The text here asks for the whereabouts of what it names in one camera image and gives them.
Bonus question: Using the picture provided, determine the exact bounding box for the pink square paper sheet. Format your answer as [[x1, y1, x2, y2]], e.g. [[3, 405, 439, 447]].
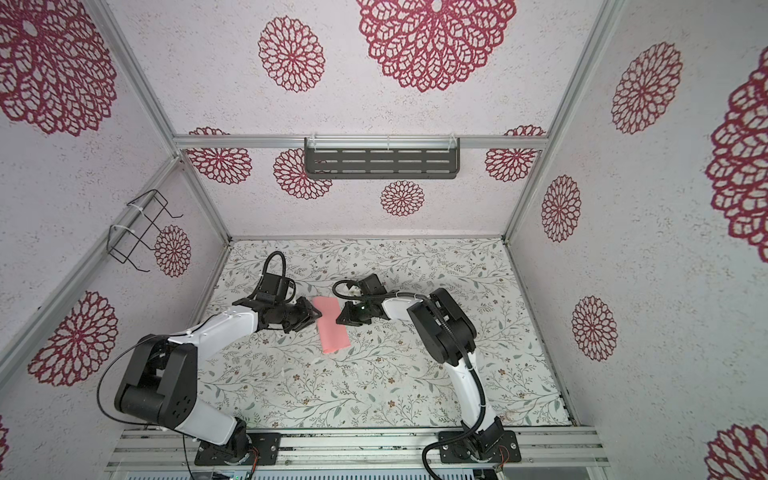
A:
[[312, 297, 351, 354]]

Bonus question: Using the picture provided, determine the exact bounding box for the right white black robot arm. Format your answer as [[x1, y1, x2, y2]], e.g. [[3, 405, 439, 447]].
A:
[[334, 288, 504, 451]]

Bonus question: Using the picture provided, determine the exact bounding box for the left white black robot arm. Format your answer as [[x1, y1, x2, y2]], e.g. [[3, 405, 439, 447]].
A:
[[114, 297, 322, 446]]

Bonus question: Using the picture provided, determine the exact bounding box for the right wrist camera with cable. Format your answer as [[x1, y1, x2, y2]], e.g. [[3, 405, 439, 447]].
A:
[[331, 273, 389, 301]]

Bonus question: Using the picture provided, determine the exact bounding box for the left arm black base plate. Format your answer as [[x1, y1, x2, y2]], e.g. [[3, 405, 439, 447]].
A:
[[193, 430, 282, 467]]

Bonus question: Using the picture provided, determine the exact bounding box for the dark grey slotted wall shelf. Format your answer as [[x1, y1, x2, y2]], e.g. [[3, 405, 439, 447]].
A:
[[304, 137, 461, 180]]

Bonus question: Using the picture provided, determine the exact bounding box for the black wire wall rack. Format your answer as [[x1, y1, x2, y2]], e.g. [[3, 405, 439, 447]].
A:
[[105, 189, 183, 273]]

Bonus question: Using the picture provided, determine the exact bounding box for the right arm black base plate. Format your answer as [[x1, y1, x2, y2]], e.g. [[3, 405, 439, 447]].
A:
[[439, 430, 522, 464]]

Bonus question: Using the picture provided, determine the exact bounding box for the aluminium front rail base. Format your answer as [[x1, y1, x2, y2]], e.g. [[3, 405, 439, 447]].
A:
[[104, 427, 610, 473]]

